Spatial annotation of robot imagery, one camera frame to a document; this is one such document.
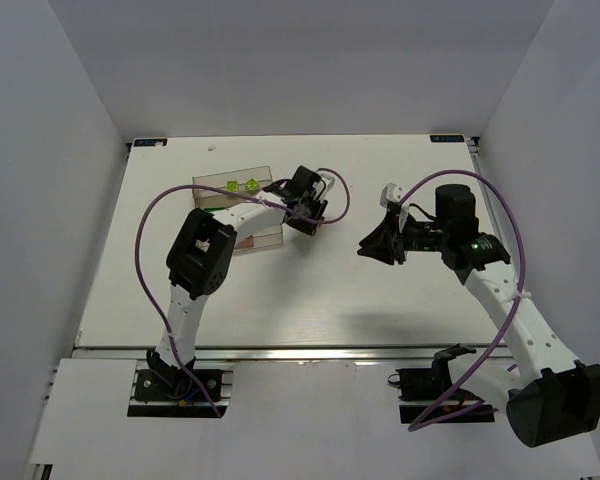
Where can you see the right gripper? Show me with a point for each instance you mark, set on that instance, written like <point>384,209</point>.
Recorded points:
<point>395,240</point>

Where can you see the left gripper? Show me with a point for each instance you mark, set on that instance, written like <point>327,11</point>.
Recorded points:
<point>309,213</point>

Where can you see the lime green 2x2 lego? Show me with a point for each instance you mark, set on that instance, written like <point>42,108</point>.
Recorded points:
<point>252,185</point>

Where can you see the lime small lego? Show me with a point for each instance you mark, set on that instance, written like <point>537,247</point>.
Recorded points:
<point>232,186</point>

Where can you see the orange lego with green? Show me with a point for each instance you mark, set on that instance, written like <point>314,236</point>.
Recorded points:
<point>246,243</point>

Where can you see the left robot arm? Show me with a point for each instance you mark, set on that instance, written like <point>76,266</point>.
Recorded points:
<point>199,259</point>

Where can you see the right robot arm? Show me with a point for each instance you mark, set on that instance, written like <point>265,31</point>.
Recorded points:
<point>551,395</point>

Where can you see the table corner label right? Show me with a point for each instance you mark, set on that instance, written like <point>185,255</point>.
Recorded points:
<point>446,138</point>

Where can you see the table corner label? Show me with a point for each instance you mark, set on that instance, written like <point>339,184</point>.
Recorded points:
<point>446,138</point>
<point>150,142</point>

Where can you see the table corner label left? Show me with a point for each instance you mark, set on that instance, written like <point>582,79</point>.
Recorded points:
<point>150,142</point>

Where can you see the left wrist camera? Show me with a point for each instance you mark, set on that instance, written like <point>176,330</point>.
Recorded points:
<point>327,181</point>

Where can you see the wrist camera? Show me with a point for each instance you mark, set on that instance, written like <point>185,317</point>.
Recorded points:
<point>391,199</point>
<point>327,181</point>

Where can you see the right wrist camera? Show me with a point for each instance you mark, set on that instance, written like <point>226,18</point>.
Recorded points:
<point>391,199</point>

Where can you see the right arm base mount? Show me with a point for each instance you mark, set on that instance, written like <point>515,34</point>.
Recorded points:
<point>419,387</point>

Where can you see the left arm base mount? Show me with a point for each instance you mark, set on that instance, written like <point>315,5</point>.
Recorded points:
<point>160,390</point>

